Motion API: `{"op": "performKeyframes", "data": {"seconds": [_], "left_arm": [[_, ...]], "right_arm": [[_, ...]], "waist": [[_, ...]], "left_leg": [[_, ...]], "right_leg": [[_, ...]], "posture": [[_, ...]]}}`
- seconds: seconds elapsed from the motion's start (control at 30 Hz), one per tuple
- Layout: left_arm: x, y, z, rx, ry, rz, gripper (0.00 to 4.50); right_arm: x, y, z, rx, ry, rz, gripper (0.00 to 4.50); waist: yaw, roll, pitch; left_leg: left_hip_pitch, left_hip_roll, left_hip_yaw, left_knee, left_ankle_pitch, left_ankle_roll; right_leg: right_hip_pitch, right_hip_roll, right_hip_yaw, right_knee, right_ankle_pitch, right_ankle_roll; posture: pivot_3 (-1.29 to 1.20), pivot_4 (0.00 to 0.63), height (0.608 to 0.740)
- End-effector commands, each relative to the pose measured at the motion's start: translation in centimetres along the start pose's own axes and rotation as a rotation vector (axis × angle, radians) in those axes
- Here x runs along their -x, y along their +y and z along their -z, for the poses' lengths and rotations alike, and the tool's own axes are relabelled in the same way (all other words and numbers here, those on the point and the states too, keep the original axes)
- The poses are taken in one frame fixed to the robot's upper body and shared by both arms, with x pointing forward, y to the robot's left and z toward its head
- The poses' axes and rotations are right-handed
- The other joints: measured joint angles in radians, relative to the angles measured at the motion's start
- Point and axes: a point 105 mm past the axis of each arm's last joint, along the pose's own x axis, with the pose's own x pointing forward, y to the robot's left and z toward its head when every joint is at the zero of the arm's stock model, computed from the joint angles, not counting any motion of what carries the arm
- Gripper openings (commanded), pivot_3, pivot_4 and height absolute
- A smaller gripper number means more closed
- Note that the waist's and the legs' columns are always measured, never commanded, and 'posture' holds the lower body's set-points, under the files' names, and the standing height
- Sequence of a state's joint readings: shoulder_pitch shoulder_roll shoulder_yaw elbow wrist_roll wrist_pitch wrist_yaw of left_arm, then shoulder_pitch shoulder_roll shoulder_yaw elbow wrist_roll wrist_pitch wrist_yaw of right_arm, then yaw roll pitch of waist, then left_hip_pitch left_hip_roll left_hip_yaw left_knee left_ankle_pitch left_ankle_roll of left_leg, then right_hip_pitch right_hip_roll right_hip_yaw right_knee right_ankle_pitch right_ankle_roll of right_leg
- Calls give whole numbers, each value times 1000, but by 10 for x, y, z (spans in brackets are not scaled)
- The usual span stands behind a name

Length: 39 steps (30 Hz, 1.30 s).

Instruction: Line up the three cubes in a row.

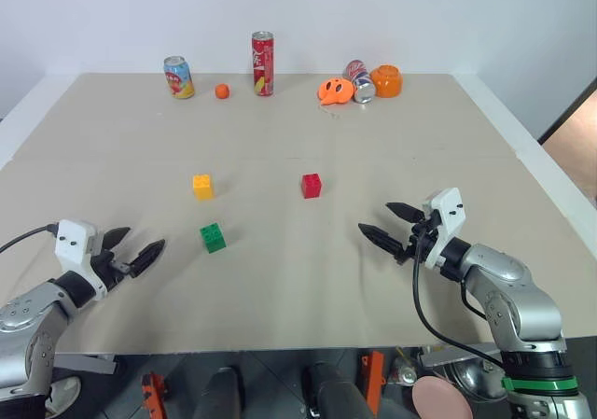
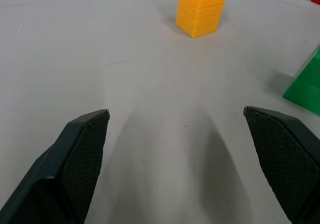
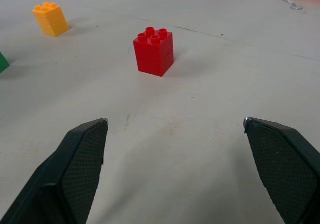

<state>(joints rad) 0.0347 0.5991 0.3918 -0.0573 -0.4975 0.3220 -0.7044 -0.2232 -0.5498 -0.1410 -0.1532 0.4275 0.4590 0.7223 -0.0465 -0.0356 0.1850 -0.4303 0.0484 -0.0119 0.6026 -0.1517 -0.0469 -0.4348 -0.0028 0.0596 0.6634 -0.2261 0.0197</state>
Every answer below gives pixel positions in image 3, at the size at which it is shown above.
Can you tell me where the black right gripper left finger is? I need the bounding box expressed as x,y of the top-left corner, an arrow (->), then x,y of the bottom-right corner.
0,118 -> 109,224

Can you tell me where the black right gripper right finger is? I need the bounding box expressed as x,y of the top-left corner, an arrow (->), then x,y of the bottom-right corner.
242,117 -> 320,224

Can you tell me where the green toy brick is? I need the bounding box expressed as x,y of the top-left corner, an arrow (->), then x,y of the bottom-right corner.
0,51 -> 11,74

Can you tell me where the red toy brick stack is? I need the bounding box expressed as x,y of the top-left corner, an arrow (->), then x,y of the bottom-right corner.
132,26 -> 175,77

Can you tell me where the yellow toy brick stack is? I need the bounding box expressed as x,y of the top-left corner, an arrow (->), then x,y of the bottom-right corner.
32,1 -> 70,37

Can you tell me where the silver keyring with chain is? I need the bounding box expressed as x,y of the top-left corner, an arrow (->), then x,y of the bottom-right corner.
279,0 -> 304,10

